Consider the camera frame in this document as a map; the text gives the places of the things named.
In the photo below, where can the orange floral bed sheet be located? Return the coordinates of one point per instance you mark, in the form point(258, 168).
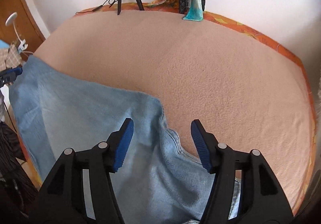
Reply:
point(263, 38)

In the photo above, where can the white small desk lamp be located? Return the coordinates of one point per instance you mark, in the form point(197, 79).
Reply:
point(22, 45)

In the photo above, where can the peach fleece blanket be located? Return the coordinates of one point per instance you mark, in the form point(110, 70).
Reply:
point(249, 95)

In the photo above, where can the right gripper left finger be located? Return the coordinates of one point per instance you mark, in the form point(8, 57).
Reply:
point(61, 197)

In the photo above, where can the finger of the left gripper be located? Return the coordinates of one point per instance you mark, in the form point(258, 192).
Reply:
point(11, 74)

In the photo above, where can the wooden door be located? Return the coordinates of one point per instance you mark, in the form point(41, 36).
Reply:
point(26, 26)

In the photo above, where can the light blue denim pants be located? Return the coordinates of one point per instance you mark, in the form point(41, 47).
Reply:
point(159, 182)

